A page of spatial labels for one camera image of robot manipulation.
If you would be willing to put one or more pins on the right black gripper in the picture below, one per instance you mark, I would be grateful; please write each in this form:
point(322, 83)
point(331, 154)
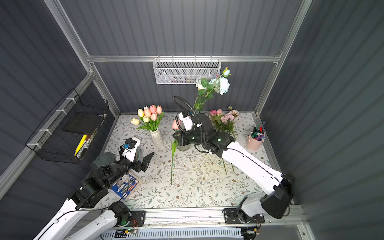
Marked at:
point(186, 138)

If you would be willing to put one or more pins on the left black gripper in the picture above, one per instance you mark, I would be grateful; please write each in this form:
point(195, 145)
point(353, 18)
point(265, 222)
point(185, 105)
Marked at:
point(137, 163)

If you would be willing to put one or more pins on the hot pink rose stem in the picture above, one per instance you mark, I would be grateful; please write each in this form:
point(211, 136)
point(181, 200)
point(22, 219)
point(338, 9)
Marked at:
point(213, 115)

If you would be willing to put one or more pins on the pink carnation stem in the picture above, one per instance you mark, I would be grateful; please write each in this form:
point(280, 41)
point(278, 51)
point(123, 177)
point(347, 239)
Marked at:
point(228, 128)

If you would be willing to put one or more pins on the pink multi bloom peony stem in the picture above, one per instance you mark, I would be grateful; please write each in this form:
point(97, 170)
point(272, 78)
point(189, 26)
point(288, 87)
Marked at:
point(231, 115)

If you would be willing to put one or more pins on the pale pink rose stem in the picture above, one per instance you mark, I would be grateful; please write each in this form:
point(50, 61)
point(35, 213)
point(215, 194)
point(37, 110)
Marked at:
point(219, 115)

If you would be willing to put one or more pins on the large pale pink peony stem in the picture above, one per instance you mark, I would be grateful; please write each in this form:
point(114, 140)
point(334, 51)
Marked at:
point(224, 166)

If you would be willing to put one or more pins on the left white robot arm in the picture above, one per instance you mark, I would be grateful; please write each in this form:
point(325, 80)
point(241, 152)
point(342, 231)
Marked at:
point(105, 172)

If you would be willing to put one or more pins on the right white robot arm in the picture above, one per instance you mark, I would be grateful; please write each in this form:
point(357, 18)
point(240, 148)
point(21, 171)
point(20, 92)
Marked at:
point(278, 188)

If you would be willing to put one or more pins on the clear glass vase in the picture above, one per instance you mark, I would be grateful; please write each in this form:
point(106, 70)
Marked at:
point(183, 148)

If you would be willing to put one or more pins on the white ribbed vase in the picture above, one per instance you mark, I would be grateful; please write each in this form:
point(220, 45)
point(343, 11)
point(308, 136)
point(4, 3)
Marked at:
point(157, 138)

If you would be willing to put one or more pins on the floral patterned table mat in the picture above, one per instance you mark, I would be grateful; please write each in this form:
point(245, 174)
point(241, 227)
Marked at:
point(199, 179)

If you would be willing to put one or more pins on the pink and yellow tulip bunch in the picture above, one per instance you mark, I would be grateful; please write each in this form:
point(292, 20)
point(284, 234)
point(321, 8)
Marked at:
point(149, 118)

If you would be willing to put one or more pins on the white rose stem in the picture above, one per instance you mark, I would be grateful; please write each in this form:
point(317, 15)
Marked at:
point(202, 86)

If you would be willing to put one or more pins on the light blue flower stem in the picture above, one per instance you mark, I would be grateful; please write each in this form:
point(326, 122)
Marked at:
point(220, 84)

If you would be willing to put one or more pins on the pink pen cup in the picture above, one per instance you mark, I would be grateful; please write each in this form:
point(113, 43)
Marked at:
point(256, 138)

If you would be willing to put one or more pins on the yellow marker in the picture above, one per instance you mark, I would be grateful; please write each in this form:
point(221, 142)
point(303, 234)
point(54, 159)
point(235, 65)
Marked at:
point(81, 143)

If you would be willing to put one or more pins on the black box in basket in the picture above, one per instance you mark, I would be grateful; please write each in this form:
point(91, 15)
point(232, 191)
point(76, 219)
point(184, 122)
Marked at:
point(83, 123)

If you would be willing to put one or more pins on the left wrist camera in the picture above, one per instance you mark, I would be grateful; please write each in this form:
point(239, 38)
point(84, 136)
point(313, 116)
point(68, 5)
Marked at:
point(128, 149)

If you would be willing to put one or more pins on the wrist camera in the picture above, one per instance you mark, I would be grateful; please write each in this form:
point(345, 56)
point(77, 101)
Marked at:
point(128, 149)
point(185, 121)

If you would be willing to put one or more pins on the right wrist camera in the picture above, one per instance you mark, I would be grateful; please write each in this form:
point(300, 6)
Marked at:
point(185, 121)

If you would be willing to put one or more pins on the white wire mesh basket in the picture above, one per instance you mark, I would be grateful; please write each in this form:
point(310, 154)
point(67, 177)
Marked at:
point(185, 73)

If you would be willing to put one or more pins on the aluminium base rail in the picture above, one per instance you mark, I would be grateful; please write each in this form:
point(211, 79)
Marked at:
point(211, 217)

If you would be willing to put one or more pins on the black wire wall basket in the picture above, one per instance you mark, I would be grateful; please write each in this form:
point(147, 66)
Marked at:
point(68, 134)

